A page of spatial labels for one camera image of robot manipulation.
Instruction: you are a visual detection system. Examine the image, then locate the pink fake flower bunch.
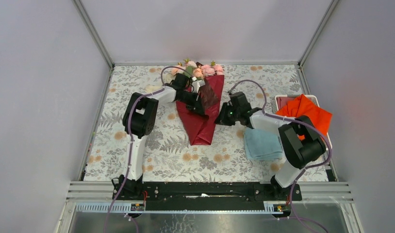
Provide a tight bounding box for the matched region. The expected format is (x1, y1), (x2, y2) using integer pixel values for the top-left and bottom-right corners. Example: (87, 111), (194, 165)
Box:
(170, 58), (225, 80)

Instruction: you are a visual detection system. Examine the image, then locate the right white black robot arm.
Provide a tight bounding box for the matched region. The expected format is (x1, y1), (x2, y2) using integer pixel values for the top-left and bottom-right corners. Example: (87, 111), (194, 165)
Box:
(214, 92), (331, 200)

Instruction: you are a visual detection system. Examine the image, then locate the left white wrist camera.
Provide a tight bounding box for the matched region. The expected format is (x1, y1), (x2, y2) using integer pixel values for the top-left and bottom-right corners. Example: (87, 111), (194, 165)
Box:
(191, 77), (205, 93)

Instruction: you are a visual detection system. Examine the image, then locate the orange cloth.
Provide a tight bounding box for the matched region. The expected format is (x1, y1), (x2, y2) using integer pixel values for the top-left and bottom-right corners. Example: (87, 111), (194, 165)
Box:
(276, 94), (333, 139)

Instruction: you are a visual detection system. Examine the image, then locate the white plastic basket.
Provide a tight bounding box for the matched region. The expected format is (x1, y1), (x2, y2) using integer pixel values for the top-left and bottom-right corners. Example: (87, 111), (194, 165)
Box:
(274, 94), (333, 152)

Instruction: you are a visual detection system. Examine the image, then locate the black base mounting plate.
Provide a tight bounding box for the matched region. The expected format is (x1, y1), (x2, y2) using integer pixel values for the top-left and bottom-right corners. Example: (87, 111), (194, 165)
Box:
(112, 182), (303, 212)

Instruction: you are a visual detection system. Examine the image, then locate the cream ribbon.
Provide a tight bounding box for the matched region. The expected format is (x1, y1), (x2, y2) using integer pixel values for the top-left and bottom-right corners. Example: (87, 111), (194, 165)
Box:
(144, 73), (175, 94)

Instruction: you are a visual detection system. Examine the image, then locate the light blue folded cloth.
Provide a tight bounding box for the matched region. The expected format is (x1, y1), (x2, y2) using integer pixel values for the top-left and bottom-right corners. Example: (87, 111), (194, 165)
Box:
(244, 128), (284, 161)

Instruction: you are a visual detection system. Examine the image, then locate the dark red wrapping paper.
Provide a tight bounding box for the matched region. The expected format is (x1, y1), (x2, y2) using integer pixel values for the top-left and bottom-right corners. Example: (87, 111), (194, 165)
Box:
(172, 60), (225, 146)

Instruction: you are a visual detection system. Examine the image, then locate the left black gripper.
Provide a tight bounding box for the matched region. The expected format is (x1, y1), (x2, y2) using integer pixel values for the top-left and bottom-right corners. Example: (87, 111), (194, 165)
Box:
(176, 90), (204, 115)

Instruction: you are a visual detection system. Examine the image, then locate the floral patterned table mat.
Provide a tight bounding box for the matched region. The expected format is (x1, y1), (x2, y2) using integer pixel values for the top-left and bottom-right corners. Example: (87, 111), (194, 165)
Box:
(84, 65), (329, 183)

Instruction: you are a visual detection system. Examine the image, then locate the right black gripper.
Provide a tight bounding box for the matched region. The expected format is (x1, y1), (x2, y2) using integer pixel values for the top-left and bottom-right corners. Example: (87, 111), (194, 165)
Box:
(214, 102), (240, 127)

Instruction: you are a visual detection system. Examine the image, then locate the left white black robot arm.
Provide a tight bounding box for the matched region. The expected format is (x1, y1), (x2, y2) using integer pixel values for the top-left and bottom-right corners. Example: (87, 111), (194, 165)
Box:
(112, 74), (205, 200)

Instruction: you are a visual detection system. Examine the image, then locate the aluminium front rail frame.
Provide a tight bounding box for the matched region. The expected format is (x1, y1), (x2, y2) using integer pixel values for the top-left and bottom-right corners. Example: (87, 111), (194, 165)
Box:
(66, 181), (354, 215)

